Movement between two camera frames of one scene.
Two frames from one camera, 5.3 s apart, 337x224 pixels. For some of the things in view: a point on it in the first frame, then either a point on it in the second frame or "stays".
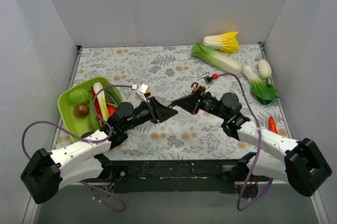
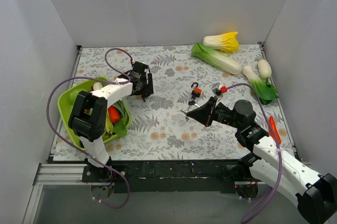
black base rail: x=187 y=176 stays
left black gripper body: x=152 y=109 → x=148 y=84
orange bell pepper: x=111 y=109 stays
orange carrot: x=272 y=126 stays
